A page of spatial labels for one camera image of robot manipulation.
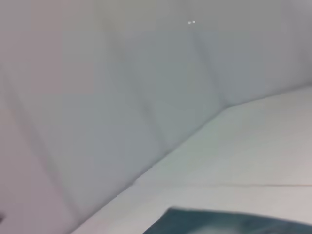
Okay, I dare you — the blue denim shorts with patches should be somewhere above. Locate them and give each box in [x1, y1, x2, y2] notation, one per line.
[142, 207, 312, 234]

